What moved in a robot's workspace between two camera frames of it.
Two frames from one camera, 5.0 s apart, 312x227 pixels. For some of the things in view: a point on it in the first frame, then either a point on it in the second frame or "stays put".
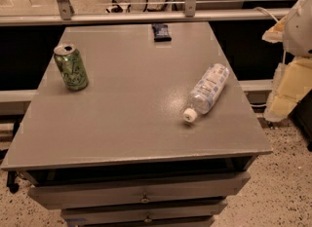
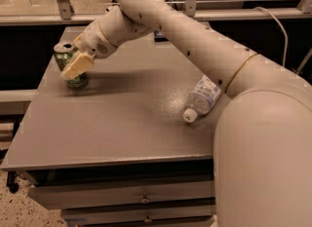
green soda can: x=70 y=64 stays put
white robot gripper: x=299 y=29 to x=95 y=41
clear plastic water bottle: x=206 y=91 stays put
